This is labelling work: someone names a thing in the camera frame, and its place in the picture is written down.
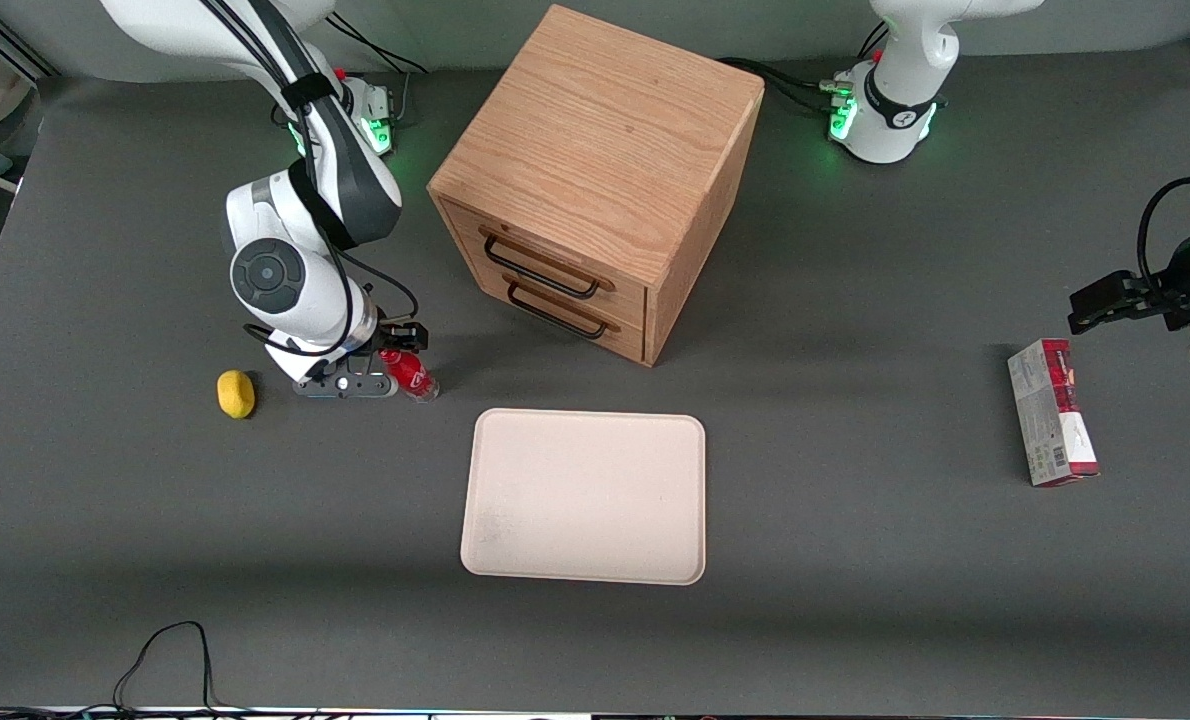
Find small red coke bottle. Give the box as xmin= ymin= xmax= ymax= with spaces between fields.
xmin=379 ymin=347 xmax=441 ymax=404

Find cream rectangular plastic tray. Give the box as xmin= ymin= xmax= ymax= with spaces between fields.
xmin=460 ymin=408 xmax=707 ymax=587

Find yellow toy lemon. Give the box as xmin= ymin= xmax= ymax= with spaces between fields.
xmin=217 ymin=370 xmax=256 ymax=420

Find red plaid carton box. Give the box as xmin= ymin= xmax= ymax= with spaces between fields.
xmin=1007 ymin=338 xmax=1101 ymax=488

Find wooden two-drawer cabinet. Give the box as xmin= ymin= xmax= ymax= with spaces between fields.
xmin=427 ymin=4 xmax=766 ymax=368

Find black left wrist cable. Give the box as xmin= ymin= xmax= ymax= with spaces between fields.
xmin=1137 ymin=176 xmax=1190 ymax=293

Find black metal drawer handle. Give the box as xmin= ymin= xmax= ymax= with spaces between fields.
xmin=507 ymin=283 xmax=612 ymax=341
xmin=482 ymin=228 xmax=616 ymax=300

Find thin black table cable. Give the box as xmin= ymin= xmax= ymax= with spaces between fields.
xmin=0 ymin=620 xmax=356 ymax=720

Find black right base cables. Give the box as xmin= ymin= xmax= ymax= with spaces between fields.
xmin=327 ymin=12 xmax=429 ymax=127

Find black base cables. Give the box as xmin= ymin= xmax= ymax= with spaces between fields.
xmin=327 ymin=12 xmax=429 ymax=127
xmin=717 ymin=18 xmax=894 ymax=117

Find black left base cables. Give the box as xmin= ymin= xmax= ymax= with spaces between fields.
xmin=717 ymin=18 xmax=894 ymax=117

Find dark aluminium frame rail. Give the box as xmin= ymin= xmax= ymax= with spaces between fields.
xmin=0 ymin=0 xmax=58 ymax=81

